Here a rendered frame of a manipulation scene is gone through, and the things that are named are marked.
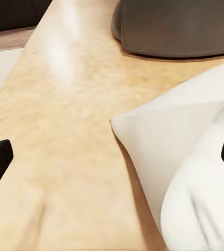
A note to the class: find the coffee maker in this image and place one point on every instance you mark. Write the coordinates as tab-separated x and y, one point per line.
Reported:
170	28

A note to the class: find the paper coffee filter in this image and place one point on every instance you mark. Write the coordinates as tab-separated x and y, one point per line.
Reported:
175	143

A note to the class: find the countertop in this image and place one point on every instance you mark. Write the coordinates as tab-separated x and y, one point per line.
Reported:
72	185

